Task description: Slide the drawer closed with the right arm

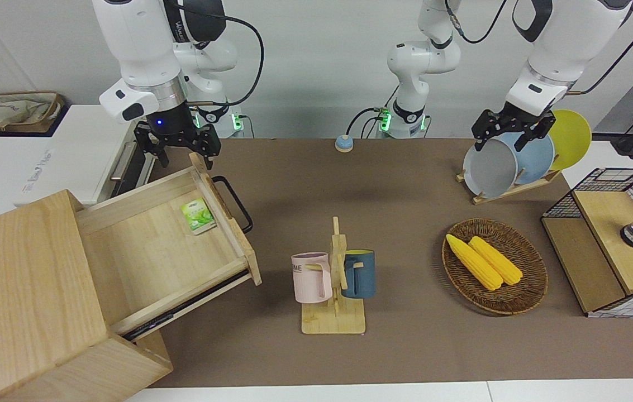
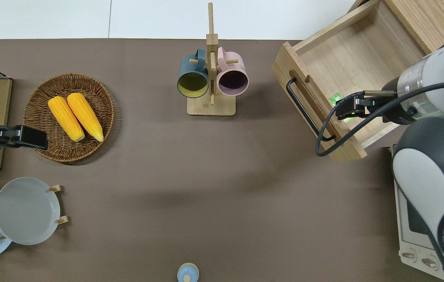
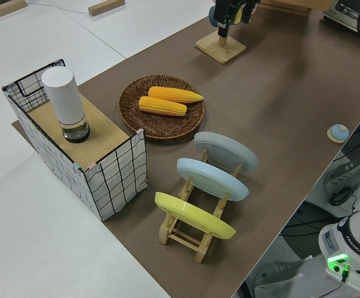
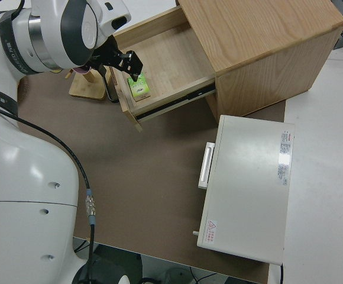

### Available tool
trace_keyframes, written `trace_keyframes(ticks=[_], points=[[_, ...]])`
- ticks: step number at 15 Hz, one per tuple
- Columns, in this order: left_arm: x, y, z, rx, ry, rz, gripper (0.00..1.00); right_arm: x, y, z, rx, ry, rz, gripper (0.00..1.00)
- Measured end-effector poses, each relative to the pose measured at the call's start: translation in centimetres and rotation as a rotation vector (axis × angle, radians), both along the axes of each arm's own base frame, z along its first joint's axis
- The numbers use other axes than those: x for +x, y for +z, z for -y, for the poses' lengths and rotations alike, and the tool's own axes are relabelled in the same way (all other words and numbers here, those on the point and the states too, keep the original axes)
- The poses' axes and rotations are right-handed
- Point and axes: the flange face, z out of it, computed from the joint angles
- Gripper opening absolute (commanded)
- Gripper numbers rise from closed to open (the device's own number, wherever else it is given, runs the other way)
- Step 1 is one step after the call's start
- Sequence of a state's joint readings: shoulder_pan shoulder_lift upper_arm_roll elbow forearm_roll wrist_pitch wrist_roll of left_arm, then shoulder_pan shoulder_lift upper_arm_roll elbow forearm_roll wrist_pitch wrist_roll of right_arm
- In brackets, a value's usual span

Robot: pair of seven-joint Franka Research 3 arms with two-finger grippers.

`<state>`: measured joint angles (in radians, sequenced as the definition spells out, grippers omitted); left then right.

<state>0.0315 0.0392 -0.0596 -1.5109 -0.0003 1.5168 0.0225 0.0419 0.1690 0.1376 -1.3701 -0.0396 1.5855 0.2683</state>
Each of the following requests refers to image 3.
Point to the white toaster oven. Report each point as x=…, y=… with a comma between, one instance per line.
x=347, y=15

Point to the wooden drawer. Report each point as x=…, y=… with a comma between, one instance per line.
x=291, y=9

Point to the dark teal mug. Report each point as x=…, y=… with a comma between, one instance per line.
x=212, y=17

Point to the round wicker basket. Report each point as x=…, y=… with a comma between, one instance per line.
x=136, y=121

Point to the white cylinder dispenser bottle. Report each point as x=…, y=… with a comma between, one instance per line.
x=63, y=99

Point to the light blue plate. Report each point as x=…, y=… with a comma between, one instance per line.
x=211, y=180

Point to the wooden mug tree stand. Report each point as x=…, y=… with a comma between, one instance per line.
x=222, y=49

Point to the yellow corn cob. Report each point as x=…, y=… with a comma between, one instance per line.
x=173, y=94
x=163, y=106

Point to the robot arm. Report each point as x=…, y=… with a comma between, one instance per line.
x=350, y=242

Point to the grid-patterned box with wooden top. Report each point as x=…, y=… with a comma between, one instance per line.
x=111, y=180

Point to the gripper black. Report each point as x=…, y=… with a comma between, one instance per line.
x=226, y=9

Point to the yellow plate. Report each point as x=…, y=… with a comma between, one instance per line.
x=192, y=214

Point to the wooden drawer cabinet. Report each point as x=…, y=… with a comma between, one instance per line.
x=321, y=3

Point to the brown table mat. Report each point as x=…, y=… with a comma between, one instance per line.
x=276, y=93

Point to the wooden plate rack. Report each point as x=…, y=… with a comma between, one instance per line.
x=183, y=237

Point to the grey plate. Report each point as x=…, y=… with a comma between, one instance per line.
x=226, y=152

